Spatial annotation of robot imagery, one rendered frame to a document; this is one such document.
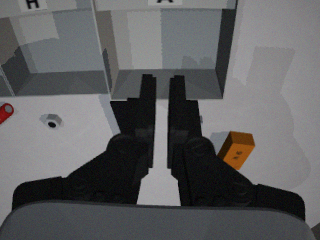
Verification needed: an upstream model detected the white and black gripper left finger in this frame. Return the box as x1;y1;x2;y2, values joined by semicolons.
12;74;156;210

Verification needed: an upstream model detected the grey three-compartment tray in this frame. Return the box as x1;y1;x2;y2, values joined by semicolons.
0;0;240;101

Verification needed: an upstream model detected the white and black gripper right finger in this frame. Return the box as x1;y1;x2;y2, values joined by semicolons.
167;75;305;221

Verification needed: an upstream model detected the grey hex nut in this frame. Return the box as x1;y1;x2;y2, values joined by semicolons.
44;114;62;130

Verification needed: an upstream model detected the orange block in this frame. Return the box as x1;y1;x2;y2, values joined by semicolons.
217;131;255;170

